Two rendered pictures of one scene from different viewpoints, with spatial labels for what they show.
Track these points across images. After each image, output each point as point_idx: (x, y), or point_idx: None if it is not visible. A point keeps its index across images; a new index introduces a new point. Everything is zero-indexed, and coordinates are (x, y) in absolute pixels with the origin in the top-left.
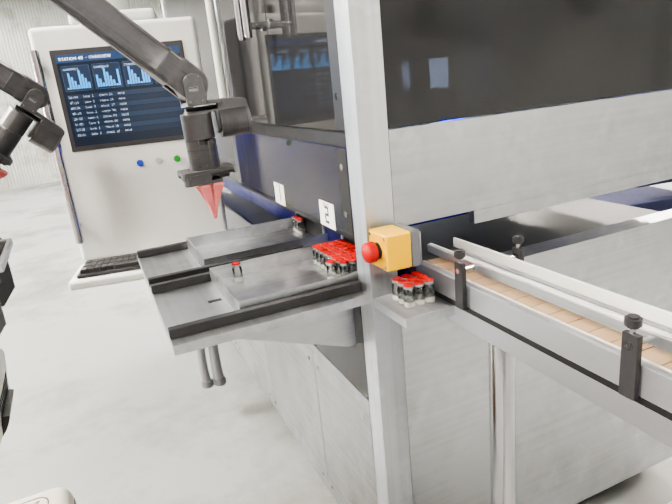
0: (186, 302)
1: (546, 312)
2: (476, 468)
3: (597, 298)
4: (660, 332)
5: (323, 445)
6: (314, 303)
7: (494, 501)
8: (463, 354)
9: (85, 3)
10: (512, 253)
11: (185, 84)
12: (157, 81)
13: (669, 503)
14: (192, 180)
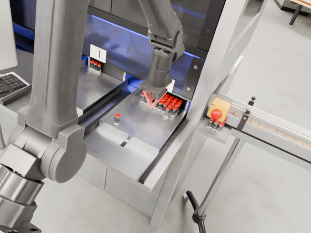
0: (108, 149)
1: (283, 136)
2: (186, 169)
3: (297, 129)
4: None
5: (106, 173)
6: (178, 137)
7: (216, 187)
8: (200, 133)
9: None
10: (248, 103)
11: (177, 39)
12: (152, 31)
13: None
14: (160, 95)
